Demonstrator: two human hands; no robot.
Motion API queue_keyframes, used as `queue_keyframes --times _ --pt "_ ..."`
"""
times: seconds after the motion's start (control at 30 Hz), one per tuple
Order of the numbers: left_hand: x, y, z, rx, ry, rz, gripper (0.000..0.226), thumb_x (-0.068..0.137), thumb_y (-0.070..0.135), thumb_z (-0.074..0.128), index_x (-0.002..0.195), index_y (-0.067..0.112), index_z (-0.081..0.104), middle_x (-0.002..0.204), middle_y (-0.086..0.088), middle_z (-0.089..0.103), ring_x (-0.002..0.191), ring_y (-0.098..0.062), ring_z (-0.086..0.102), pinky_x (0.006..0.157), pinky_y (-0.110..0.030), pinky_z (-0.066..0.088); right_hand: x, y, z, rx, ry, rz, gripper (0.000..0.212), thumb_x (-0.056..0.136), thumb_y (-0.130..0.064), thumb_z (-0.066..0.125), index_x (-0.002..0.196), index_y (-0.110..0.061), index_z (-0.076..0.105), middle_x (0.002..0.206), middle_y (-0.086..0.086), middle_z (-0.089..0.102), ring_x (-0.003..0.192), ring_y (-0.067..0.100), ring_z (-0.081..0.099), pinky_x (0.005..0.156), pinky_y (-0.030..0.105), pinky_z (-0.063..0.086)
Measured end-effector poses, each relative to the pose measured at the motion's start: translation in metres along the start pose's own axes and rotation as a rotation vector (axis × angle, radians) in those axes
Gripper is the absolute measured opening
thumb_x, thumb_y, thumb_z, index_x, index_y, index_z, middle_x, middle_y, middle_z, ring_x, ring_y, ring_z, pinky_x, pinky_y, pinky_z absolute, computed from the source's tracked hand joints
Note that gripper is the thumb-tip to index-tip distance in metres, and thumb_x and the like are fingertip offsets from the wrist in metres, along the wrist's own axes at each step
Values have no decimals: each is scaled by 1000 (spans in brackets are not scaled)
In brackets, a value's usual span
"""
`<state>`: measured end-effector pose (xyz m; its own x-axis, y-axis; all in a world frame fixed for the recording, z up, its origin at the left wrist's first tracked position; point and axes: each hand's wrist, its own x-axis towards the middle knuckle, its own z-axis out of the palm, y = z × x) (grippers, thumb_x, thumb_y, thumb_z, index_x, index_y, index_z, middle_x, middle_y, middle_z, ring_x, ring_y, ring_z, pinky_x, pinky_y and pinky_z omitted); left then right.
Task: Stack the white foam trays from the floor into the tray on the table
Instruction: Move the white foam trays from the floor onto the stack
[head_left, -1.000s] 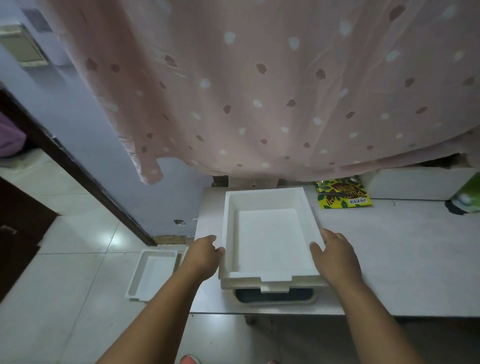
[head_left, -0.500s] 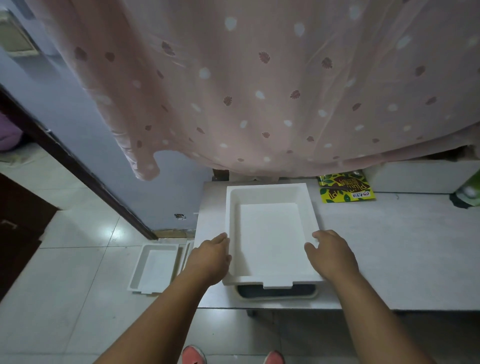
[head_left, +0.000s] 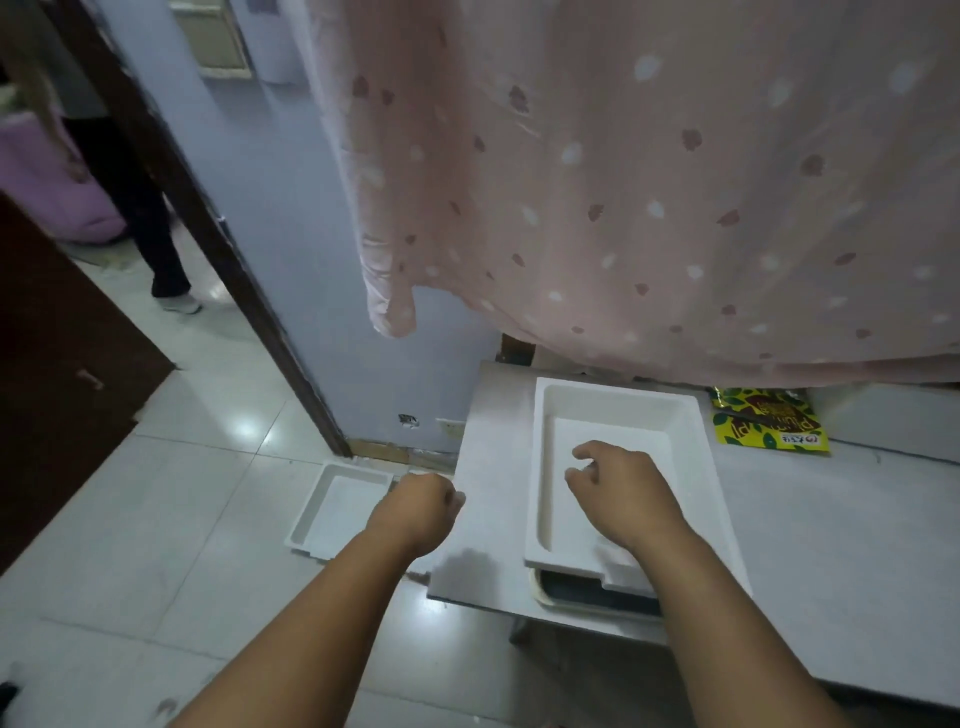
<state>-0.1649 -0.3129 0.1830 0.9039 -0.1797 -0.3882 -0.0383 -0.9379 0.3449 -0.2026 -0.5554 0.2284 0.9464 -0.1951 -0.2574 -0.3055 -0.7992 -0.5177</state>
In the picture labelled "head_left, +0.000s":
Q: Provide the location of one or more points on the person's right hand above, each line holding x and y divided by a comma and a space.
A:
626, 495

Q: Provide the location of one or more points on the person's left hand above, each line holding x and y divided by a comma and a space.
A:
412, 514

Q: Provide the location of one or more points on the person's right thumb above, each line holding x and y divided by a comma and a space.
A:
577, 480

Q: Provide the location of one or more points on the person's left fingers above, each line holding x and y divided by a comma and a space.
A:
450, 501

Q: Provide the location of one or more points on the person's right forearm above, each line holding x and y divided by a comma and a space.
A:
735, 637

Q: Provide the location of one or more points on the person's left forearm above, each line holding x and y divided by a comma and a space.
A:
315, 637

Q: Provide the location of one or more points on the large white foam tray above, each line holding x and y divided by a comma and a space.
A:
600, 420

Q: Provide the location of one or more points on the small white foam tray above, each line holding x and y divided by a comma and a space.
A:
337, 510

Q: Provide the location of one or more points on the dark cream-rimmed tray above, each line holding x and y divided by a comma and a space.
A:
592, 592

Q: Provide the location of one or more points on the yellow snack packet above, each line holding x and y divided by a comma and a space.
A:
769, 420

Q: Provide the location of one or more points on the pink dotted curtain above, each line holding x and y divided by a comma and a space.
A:
637, 187

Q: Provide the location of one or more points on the dark brown door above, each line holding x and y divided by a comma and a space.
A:
52, 360

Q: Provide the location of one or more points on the pink fabric bundle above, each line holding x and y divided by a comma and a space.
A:
45, 180

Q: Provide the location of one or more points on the white wall socket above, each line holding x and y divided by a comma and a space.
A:
451, 428

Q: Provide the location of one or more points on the dark brown door frame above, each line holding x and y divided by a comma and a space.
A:
202, 225

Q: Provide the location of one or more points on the white framed wall panel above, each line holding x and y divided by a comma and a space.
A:
212, 37

